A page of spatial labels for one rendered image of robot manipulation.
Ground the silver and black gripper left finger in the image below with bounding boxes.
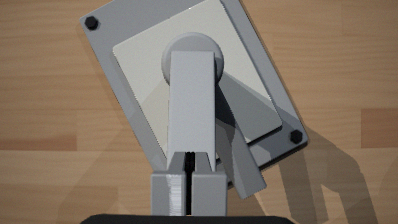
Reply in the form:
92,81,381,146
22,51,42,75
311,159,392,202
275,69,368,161
150,152,191,216

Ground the grey metal base plate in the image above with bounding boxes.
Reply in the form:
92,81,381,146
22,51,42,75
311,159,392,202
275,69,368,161
79,0,308,171

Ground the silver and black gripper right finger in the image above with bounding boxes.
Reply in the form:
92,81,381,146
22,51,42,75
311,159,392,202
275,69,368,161
190,152,228,216

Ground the dark grey faucet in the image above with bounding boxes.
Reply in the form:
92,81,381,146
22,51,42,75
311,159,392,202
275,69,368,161
112,0,282,199

